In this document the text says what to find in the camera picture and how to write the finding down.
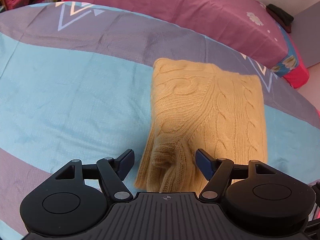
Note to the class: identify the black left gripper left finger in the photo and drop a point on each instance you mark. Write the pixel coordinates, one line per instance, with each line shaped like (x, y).
(112, 173)

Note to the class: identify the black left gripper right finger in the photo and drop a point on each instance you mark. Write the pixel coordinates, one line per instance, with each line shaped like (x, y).
(217, 172)

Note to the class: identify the mustard cable-knit sweater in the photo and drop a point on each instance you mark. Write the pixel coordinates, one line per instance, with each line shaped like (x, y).
(199, 106)

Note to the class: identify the grey and teal bedspread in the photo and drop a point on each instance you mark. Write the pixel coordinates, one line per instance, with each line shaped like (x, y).
(75, 84)

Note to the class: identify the red bed sheet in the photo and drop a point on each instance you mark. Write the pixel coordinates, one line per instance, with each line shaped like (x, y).
(297, 74)

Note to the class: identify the pink floral quilt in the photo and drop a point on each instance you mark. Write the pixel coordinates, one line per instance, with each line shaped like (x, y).
(243, 25)

